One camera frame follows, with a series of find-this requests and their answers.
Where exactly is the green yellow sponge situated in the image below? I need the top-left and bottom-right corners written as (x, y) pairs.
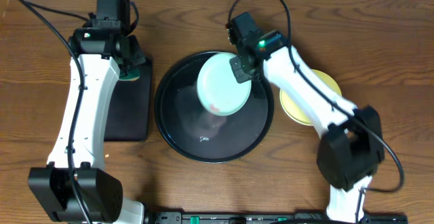
top-left (119, 68), bottom-right (140, 81)

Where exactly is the green plate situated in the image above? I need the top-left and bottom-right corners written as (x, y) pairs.
top-left (197, 52), bottom-right (252, 116)

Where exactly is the yellow plate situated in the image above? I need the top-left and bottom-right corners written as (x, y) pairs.
top-left (279, 69), bottom-right (342, 127)

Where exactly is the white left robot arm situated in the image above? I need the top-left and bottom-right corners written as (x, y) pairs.
top-left (28, 18), bottom-right (146, 223)

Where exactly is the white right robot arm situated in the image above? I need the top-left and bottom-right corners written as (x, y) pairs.
top-left (228, 28), bottom-right (384, 223)

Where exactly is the round black tray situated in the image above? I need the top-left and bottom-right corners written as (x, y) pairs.
top-left (154, 50), bottom-right (274, 163)

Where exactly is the black rectangular mat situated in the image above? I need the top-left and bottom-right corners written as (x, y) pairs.
top-left (104, 60), bottom-right (153, 142)

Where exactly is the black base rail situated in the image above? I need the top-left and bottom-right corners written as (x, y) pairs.
top-left (154, 211), bottom-right (410, 224)

